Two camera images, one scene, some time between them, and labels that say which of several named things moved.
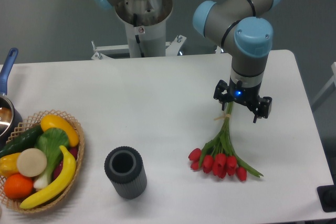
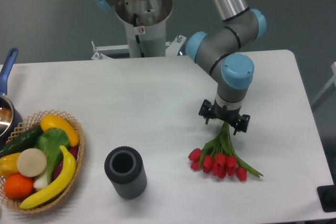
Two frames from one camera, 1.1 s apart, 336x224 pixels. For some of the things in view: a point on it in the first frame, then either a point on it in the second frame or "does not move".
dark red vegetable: x=73 y=150 does not move
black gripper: x=247 y=95 to x=215 y=111
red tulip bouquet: x=219 y=156 does not move
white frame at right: x=333 y=80 does not move
